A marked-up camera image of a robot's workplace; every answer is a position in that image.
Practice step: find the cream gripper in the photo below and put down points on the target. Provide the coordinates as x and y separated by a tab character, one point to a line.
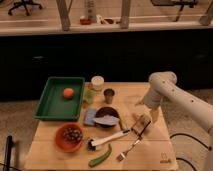
154	113

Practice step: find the brown block eraser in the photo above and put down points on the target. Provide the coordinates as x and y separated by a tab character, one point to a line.
141	124

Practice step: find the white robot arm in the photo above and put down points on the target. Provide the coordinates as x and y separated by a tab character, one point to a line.
163	84

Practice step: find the grey cloth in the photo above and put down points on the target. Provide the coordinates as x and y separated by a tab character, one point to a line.
108	120

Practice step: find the small metal cup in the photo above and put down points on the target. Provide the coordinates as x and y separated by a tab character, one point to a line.
109	94

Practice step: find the dark brown bowl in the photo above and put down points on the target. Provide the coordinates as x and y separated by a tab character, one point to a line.
106	111

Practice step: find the silver fork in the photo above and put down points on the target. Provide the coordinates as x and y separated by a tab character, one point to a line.
124	154

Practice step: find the blue sponge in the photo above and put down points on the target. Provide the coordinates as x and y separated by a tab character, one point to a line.
89	117

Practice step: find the white lidded cup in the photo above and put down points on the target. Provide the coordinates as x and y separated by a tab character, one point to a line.
97	83

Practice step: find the green translucent cup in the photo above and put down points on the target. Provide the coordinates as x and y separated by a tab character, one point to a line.
88	96

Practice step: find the green chili pepper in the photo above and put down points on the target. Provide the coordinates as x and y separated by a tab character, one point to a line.
102	158

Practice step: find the dark grapes bunch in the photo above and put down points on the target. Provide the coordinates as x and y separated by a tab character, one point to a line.
72	135

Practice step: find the orange ball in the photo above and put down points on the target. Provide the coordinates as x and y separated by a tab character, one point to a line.
68	93

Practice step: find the orange bowl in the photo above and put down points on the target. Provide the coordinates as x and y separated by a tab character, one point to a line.
62	144

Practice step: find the green plastic tray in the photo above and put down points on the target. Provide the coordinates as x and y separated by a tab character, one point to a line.
53	106

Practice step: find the red bowl on shelf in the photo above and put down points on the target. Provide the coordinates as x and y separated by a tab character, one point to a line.
84	21

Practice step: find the white bottle on shelf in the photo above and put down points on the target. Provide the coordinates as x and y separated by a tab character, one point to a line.
90	10

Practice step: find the black office chair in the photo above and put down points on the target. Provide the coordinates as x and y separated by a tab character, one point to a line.
24	3

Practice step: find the wooden spoon handle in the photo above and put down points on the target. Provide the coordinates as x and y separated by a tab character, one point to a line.
122	122

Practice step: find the white handled brush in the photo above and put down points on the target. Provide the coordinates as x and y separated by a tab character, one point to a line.
94	143

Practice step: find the black stand post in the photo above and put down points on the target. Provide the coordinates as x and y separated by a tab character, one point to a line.
8	151

